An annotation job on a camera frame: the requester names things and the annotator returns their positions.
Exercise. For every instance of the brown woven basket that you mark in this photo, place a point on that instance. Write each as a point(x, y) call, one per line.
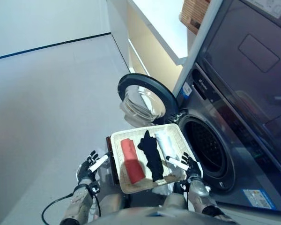
point(192, 11)

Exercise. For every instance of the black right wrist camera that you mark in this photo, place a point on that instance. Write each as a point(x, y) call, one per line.
point(183, 187)

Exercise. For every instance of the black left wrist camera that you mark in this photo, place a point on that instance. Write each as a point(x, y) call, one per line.
point(93, 188)

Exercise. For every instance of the grey robot torso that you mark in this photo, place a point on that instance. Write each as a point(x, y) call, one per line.
point(140, 216)

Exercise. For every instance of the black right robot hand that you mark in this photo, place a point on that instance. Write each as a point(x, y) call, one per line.
point(193, 168)

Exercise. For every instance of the grey washing machine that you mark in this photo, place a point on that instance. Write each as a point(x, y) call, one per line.
point(236, 164)

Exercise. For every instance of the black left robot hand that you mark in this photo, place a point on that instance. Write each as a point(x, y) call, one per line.
point(85, 170)

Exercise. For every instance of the white blue warning sticker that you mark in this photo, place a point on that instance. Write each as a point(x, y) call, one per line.
point(258, 198)

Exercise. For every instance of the silver right robot leg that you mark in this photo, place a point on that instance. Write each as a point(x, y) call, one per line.
point(173, 199)

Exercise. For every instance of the white cabinet side panel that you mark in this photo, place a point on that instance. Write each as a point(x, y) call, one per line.
point(201, 47)

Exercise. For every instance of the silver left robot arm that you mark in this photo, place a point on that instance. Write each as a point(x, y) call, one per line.
point(79, 201)

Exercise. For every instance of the dark glossy dryer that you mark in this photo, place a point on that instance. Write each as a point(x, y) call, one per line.
point(253, 58)

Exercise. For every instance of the black cloth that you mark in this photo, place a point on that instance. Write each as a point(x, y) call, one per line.
point(152, 154)

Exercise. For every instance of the silver left robot leg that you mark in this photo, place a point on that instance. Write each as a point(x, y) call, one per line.
point(110, 206)

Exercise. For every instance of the silver robot leg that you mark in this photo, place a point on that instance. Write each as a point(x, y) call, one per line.
point(173, 199)
point(110, 206)

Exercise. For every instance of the red cloth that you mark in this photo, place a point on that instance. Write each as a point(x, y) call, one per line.
point(133, 161)

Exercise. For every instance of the blue energy label sticker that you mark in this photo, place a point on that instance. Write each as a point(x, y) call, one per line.
point(187, 89)

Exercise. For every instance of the white wicker basket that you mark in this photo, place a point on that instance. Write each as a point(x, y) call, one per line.
point(118, 150)

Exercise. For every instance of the white counter cabinet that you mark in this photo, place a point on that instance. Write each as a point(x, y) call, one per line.
point(159, 32)

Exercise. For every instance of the white cloth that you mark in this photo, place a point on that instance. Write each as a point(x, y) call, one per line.
point(165, 144)

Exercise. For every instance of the round glass washer door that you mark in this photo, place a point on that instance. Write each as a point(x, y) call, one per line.
point(142, 98)

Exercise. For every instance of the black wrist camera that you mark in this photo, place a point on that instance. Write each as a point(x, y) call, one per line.
point(93, 188)
point(183, 187)

